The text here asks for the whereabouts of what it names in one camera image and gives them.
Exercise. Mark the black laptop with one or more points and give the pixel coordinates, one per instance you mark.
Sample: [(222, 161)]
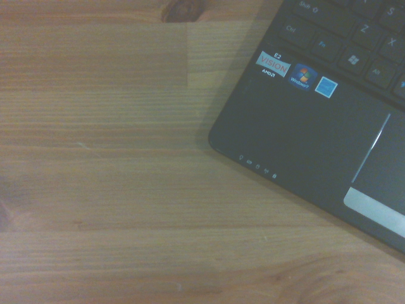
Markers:
[(294, 126)]

